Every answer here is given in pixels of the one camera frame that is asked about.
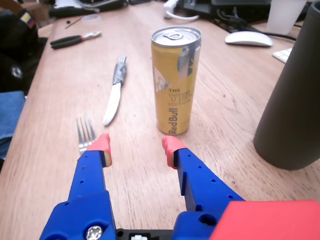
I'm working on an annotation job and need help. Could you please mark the steel table knife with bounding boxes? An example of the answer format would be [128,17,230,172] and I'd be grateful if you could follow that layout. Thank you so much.
[102,81,123,127]

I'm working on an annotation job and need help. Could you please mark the white keyboard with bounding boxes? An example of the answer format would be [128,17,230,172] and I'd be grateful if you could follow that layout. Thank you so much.
[271,47,293,64]

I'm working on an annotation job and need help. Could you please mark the white paper cup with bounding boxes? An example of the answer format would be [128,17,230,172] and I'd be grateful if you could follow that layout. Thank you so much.
[265,0,308,35]

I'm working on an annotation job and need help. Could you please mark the black and grey flat bag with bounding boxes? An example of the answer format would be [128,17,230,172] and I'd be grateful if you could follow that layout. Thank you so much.
[48,0,130,18]

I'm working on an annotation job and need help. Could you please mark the yellow Red Bull can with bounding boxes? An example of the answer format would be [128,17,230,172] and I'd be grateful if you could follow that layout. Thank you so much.
[150,25,202,136]

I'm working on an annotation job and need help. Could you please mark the black bag with flag patch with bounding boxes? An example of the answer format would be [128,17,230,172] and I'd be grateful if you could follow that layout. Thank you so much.
[0,8,48,96]

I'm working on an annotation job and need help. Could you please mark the steel fork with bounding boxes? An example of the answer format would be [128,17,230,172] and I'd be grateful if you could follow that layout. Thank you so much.
[76,116,98,156]

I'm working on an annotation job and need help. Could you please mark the black handled pliers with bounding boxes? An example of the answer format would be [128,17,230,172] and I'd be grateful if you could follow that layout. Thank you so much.
[49,31,103,50]

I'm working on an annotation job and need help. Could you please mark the black laptop dock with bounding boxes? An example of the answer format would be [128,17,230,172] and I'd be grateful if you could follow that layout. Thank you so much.
[178,0,272,20]

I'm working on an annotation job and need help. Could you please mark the white power strip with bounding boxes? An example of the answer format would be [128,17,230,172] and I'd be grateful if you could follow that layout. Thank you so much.
[163,0,200,21]

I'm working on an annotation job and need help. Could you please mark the blue gripper finger with pink tip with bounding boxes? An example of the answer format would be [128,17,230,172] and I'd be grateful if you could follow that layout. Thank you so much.
[161,135,246,240]
[39,133,117,240]

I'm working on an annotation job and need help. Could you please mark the black cable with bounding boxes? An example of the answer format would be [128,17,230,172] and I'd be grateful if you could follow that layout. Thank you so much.
[249,23,297,41]

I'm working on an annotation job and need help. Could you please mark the dark grey cylinder bottle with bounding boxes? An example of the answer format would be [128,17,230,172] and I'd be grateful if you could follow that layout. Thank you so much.
[253,0,320,171]

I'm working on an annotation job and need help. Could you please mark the blue denim cloth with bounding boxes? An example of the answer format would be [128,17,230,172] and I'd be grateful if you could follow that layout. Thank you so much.
[0,90,27,161]

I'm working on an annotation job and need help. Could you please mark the white computer mouse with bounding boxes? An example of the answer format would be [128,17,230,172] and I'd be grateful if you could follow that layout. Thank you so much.
[224,30,274,48]

